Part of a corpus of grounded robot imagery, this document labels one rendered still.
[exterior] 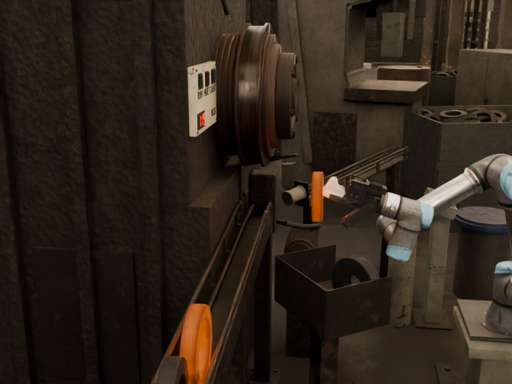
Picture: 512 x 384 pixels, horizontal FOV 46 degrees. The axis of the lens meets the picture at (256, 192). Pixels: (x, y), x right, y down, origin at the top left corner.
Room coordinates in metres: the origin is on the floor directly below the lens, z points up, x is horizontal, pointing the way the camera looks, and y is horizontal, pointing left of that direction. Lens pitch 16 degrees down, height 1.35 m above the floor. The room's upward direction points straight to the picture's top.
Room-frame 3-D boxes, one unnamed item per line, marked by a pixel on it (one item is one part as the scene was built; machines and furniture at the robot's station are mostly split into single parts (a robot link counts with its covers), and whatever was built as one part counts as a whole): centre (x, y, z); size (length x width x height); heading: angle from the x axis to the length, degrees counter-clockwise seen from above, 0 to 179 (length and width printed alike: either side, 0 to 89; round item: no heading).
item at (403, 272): (2.57, -0.67, 0.26); 0.12 x 0.12 x 0.52
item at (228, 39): (2.03, 0.07, 1.12); 0.47 x 0.10 x 0.47; 172
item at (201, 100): (1.70, 0.15, 1.15); 0.26 x 0.02 x 0.18; 172
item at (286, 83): (2.01, -0.11, 1.11); 0.28 x 0.06 x 0.28; 172
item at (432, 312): (2.59, -0.83, 0.31); 0.24 x 0.16 x 0.62; 172
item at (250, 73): (2.02, -0.01, 1.11); 0.47 x 0.06 x 0.47; 172
